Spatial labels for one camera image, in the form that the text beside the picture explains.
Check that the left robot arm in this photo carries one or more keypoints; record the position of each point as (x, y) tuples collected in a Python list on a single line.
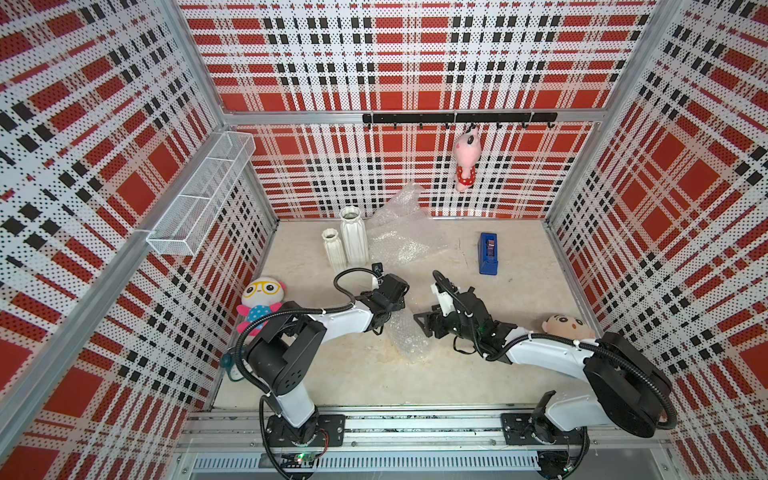
[(275, 352)]

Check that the black hook rail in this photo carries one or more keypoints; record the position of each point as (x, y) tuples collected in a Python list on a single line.
[(522, 118)]

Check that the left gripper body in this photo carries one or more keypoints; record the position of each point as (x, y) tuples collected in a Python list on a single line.
[(400, 305)]

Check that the blue box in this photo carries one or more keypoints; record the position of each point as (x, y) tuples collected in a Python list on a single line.
[(488, 254)]

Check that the clear wall shelf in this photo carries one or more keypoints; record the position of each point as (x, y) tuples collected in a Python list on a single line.
[(186, 223)]

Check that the teal alarm clock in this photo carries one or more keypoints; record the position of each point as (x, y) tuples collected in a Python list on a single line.
[(229, 365)]

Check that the crumpled bubble wrap pile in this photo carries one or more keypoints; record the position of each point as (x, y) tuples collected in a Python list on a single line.
[(402, 231)]

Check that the tall white ribbed vase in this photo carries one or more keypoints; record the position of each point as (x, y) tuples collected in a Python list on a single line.
[(354, 236)]

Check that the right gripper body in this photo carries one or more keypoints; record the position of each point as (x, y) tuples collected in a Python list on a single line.
[(449, 325)]

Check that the metal base rail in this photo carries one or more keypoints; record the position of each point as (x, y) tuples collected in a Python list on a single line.
[(455, 441)]

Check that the short white ribbed vase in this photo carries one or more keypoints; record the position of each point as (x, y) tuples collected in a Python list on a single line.
[(335, 250)]

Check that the owl plush toy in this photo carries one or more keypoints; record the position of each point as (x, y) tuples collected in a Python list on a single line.
[(261, 297)]

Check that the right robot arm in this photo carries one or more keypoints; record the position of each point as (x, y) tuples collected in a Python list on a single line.
[(619, 385)]

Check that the pink hanging plush toy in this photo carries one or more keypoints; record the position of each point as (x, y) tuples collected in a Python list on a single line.
[(466, 152)]

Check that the doll head plush toy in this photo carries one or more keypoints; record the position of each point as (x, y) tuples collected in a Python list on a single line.
[(567, 327)]

